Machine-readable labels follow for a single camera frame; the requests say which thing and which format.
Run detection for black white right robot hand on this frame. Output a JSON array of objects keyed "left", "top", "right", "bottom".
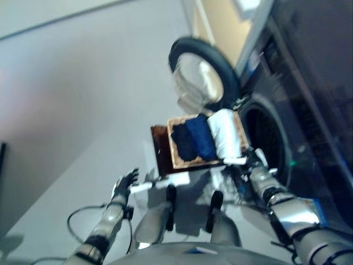
[{"left": 223, "top": 147, "right": 270, "bottom": 173}]

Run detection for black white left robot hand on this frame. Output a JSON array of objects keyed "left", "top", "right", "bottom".
[{"left": 111, "top": 167, "right": 152, "bottom": 198}]

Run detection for white cloth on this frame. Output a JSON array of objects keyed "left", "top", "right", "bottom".
[{"left": 206, "top": 108, "right": 244, "bottom": 160}]

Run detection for blue cloth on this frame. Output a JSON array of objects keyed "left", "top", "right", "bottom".
[{"left": 184, "top": 115, "right": 218, "bottom": 161}]

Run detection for dark grey washing machine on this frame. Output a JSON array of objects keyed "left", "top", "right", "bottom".
[{"left": 228, "top": 0, "right": 353, "bottom": 238}]

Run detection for silver left robot leg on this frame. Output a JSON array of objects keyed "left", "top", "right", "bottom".
[{"left": 133, "top": 184, "right": 178, "bottom": 251}]

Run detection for silver robot leg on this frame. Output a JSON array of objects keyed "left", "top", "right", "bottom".
[
  {"left": 205, "top": 190, "right": 244, "bottom": 247},
  {"left": 133, "top": 184, "right": 178, "bottom": 251}
]

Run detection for wicker laundry basket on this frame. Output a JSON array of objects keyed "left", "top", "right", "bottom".
[{"left": 166, "top": 109, "right": 249, "bottom": 170}]

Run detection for silver right robot leg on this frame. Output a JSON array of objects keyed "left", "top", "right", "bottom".
[{"left": 205, "top": 190, "right": 244, "bottom": 247}]

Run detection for black garment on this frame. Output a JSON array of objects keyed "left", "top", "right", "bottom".
[{"left": 170, "top": 124, "right": 199, "bottom": 162}]

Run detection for grey robot torso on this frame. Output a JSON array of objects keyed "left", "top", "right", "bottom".
[{"left": 106, "top": 241, "right": 297, "bottom": 265}]

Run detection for round glass washer door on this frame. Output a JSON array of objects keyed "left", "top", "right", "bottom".
[{"left": 167, "top": 35, "right": 241, "bottom": 114}]

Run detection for white counter cabinet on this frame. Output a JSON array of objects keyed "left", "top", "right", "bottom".
[{"left": 180, "top": 0, "right": 274, "bottom": 70}]

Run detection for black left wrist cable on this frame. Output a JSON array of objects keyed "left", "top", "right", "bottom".
[{"left": 67, "top": 203, "right": 133, "bottom": 256}]

